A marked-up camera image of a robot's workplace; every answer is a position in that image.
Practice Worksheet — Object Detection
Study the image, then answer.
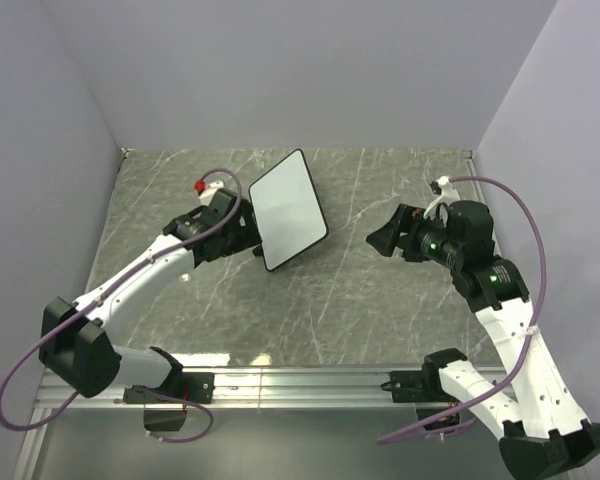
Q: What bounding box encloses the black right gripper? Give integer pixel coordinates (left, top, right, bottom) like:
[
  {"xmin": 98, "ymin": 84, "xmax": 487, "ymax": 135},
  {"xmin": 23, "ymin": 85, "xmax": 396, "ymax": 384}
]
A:
[{"xmin": 366, "ymin": 202, "xmax": 464, "ymax": 269}]

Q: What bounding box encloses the small black-framed whiteboard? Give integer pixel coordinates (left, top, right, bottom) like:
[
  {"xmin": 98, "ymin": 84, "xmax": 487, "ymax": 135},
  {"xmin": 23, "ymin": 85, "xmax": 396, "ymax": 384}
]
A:
[{"xmin": 249, "ymin": 149, "xmax": 329, "ymax": 272}]

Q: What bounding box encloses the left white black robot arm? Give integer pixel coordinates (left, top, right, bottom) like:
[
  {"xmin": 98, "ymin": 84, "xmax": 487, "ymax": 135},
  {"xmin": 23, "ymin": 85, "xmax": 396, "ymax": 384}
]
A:
[{"xmin": 38, "ymin": 202, "xmax": 261, "ymax": 402}]

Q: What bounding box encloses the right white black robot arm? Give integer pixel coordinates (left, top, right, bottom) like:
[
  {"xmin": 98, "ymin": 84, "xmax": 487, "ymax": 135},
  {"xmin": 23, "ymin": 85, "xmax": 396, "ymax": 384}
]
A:
[{"xmin": 366, "ymin": 200, "xmax": 600, "ymax": 479}]

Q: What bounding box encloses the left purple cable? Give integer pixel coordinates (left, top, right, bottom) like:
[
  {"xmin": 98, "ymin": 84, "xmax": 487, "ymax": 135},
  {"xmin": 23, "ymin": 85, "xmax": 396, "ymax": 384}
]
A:
[{"xmin": 0, "ymin": 168, "xmax": 244, "ymax": 445}]

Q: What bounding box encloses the purple cable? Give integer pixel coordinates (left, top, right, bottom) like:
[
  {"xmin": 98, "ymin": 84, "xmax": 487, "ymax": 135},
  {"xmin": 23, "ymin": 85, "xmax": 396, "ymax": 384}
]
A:
[
  {"xmin": 0, "ymin": 168, "xmax": 244, "ymax": 445},
  {"xmin": 377, "ymin": 174, "xmax": 547, "ymax": 446}
]

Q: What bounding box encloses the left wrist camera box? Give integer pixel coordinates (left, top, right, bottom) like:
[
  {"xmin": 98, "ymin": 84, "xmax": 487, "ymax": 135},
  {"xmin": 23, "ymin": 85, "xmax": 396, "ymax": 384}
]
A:
[{"xmin": 194, "ymin": 180, "xmax": 241, "ymax": 224}]

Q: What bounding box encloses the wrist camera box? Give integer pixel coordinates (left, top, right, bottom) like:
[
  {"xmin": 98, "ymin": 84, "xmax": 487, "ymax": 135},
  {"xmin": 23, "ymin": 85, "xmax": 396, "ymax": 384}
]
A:
[
  {"xmin": 446, "ymin": 200, "xmax": 495, "ymax": 257},
  {"xmin": 194, "ymin": 180, "xmax": 241, "ymax": 224}
]

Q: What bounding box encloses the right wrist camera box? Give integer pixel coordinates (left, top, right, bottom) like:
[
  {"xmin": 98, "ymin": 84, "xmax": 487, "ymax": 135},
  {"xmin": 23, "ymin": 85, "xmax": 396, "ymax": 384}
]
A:
[{"xmin": 446, "ymin": 200, "xmax": 495, "ymax": 257}]

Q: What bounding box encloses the aluminium mounting rail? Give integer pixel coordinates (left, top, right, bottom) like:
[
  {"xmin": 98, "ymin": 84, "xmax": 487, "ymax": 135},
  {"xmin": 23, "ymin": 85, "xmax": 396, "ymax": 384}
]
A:
[{"xmin": 33, "ymin": 364, "xmax": 511, "ymax": 409}]

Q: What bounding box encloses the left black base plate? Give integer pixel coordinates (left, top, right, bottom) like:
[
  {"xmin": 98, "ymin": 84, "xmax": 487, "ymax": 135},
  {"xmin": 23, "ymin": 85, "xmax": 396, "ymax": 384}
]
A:
[{"xmin": 122, "ymin": 371, "xmax": 215, "ymax": 404}]

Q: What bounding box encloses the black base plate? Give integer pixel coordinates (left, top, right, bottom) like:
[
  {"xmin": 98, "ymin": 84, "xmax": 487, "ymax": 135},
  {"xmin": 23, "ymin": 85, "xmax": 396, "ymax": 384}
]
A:
[
  {"xmin": 384, "ymin": 370, "xmax": 454, "ymax": 403},
  {"xmin": 122, "ymin": 371, "xmax": 215, "ymax": 404}
]

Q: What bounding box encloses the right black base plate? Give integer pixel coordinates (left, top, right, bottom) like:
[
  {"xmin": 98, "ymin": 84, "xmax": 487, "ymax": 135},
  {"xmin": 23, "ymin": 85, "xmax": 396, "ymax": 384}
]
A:
[{"xmin": 384, "ymin": 370, "xmax": 454, "ymax": 403}]

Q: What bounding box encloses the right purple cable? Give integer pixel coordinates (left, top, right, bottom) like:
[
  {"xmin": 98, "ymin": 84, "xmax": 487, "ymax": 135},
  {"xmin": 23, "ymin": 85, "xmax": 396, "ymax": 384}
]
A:
[{"xmin": 377, "ymin": 174, "xmax": 547, "ymax": 446}]

